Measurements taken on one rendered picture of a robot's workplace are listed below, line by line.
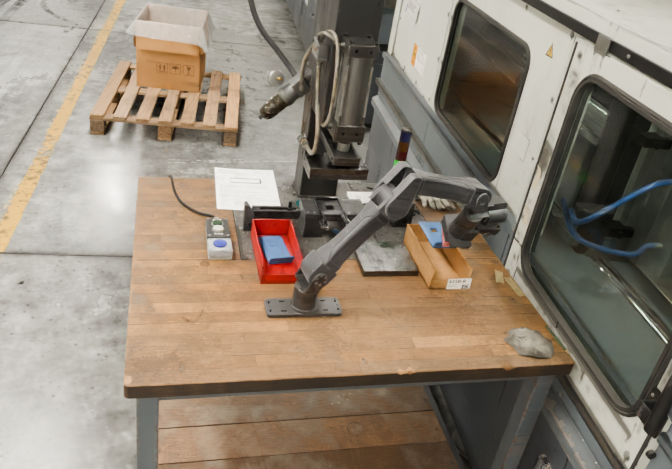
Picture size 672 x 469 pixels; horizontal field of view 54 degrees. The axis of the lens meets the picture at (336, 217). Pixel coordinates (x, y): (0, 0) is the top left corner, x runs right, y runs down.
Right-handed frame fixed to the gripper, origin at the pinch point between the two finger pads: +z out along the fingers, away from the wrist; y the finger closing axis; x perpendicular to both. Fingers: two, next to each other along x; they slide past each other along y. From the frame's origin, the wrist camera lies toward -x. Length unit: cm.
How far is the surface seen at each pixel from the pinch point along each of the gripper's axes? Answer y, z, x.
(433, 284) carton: -11.5, 2.9, 4.8
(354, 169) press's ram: 23.5, -1.6, 25.6
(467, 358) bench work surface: -37.1, -10.7, 5.7
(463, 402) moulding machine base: -31, 72, -31
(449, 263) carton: -1.6, 10.2, -5.3
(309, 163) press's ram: 25.9, 0.0, 38.8
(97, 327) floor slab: 21, 132, 105
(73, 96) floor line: 254, 274, 145
